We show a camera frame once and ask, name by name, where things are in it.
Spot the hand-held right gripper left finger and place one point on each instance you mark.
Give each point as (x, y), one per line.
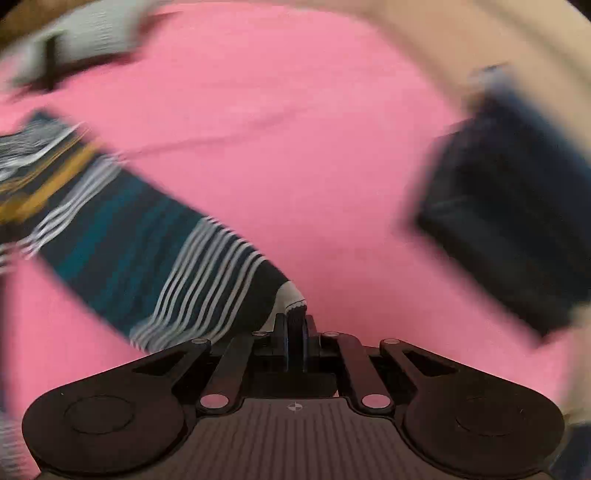
(282, 344)

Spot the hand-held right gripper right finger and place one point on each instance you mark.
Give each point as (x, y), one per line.
(305, 344)

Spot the striped navy mustard sock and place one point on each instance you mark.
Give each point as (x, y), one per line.
(138, 240)

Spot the pink blanket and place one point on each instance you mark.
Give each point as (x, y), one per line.
(300, 161)

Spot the dark navy folded cloth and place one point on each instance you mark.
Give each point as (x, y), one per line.
(503, 207)

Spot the grey sock with black band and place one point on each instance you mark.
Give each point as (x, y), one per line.
(92, 32)

